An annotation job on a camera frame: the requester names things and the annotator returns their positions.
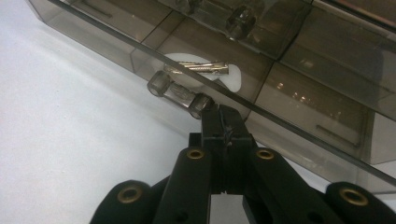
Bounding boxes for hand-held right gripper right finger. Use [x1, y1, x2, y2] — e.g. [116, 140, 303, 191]
[223, 104, 259, 194]

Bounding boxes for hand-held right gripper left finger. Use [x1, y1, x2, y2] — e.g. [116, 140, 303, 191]
[188, 104, 231, 194]

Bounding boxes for fish-shaped hair clip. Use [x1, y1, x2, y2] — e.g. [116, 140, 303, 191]
[163, 51, 243, 94]

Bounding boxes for smoky transparent drawer cabinet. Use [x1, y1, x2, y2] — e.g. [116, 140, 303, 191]
[27, 0, 396, 194]

